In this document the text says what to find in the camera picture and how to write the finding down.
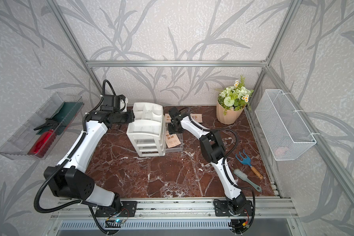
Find red brush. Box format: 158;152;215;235
28;129;56;158

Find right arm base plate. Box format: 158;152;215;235
213;199;254;217

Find pink object in basket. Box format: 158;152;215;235
274;147;289;156

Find white green artificial flowers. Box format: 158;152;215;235
217;76;254;111

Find white plastic drawer organizer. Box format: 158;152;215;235
126;102;166;157

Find beige flower pot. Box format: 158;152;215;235
216;101;244;125

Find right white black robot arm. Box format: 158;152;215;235
167;107;255;216

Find clear plastic wall tray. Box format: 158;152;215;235
0;92;84;160

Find green cloth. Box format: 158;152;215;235
37;102;84;136

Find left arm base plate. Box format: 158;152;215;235
95;201;138;218

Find aluminium front rail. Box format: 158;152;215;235
51;197;298;220

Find black clamp tool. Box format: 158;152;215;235
33;118;60;131

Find white wire mesh basket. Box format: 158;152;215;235
255;89;317;161

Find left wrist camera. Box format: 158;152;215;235
119;94;128;111

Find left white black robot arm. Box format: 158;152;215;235
33;80;135;214

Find pink postcard red characters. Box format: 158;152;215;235
164;114;171;124

